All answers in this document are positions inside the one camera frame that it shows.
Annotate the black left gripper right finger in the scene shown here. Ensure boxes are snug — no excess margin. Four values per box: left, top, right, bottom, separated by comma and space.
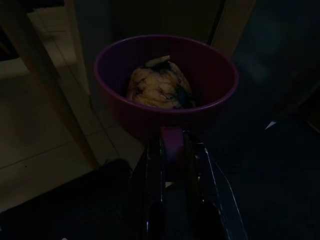
174, 129, 249, 240

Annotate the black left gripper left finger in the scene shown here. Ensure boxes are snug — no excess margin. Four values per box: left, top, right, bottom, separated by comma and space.
129, 136, 168, 240

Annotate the purple mug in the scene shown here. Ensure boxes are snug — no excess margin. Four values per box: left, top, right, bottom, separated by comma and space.
93, 34, 240, 183

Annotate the dark blue floor mat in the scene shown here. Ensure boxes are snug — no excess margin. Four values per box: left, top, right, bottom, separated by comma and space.
0, 157, 149, 240

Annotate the brown lumpy food piece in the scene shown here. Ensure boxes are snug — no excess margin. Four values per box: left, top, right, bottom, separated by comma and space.
125, 55, 197, 110

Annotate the light wooden table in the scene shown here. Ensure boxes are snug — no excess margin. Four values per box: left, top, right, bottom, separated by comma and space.
0, 0, 256, 168

